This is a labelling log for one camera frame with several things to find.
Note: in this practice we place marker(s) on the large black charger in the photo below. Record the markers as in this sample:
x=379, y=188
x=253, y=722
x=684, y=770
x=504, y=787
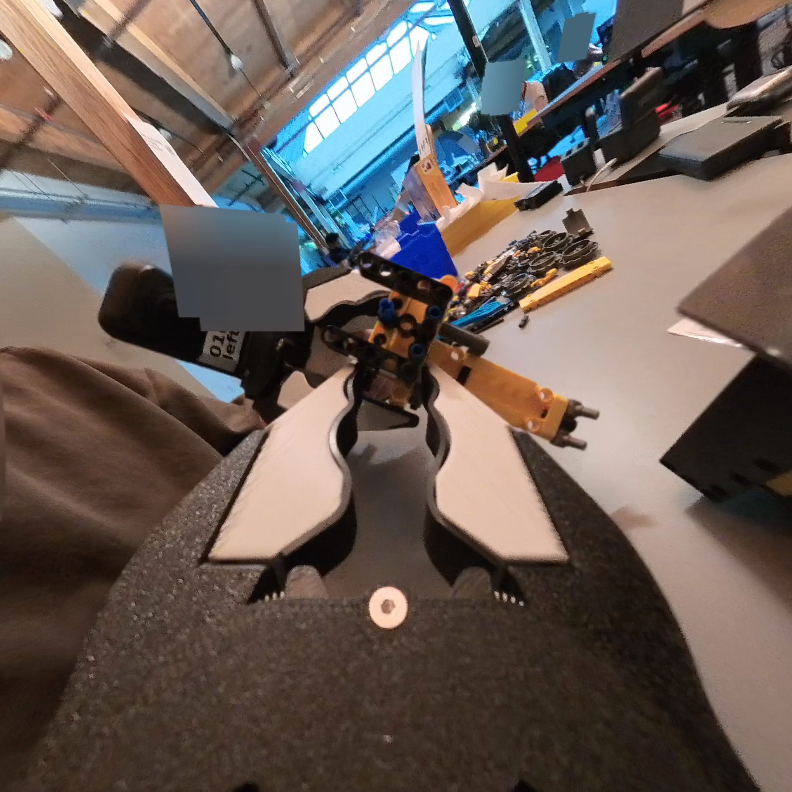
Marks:
x=634, y=117

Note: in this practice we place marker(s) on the black pole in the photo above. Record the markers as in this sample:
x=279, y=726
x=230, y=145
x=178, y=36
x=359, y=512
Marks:
x=476, y=62

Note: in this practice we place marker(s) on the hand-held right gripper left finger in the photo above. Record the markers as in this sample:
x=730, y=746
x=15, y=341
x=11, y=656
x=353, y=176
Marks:
x=278, y=489

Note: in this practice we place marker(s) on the long yellow toy beam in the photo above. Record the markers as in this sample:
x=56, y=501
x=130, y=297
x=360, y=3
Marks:
x=566, y=283

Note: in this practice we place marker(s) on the crumpled white paper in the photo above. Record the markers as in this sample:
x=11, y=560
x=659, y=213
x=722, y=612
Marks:
x=486, y=185

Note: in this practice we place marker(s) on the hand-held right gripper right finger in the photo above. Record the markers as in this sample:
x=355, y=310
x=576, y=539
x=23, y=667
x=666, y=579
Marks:
x=495, y=489

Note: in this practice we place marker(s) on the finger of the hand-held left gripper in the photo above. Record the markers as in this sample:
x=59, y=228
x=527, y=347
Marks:
x=303, y=387
x=334, y=288

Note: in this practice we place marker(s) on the large yellow toy vehicle model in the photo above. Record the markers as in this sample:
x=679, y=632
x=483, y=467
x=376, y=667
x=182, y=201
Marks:
x=736, y=427

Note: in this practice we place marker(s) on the white paper notice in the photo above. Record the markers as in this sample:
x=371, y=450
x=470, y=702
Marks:
x=167, y=161

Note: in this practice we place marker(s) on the dark flat device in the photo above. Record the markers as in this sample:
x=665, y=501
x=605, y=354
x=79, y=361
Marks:
x=724, y=145

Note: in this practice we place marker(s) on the yellow toy brick assembly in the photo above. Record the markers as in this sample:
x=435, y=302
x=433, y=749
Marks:
x=495, y=387

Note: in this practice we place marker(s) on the yellow sticker sheet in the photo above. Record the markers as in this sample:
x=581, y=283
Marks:
x=699, y=334

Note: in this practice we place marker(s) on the black battery pack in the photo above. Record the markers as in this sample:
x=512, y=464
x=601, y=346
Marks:
x=538, y=195

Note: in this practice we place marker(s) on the blue toy piece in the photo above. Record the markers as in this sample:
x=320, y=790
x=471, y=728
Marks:
x=482, y=317

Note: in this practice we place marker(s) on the person's left forearm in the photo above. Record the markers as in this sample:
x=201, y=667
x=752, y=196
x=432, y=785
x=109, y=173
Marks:
x=93, y=464

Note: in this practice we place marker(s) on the silver computer mouse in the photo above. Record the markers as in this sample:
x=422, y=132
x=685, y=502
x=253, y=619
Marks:
x=764, y=93

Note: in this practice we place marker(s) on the pile of small toy parts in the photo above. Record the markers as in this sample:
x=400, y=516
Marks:
x=544, y=253

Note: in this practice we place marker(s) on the black computer monitor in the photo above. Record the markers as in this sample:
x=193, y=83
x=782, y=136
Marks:
x=649, y=25

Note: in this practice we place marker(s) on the black toy panel piece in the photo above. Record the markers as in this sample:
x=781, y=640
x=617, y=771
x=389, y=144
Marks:
x=576, y=224

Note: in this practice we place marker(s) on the tall white paper banner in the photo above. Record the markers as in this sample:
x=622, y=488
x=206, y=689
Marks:
x=422, y=99

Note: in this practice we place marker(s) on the wooden support post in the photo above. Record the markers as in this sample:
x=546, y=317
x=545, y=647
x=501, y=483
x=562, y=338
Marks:
x=74, y=86

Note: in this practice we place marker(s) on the yellow cardboard tray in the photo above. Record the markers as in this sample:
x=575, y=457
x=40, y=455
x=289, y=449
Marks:
x=482, y=223

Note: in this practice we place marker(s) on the small black charger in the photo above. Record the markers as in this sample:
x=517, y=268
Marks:
x=578, y=164

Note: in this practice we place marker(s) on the toy set carton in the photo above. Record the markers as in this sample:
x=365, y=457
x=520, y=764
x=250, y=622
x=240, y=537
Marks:
x=433, y=185

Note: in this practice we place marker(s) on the blue plastic bin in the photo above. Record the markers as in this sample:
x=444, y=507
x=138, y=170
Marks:
x=421, y=253

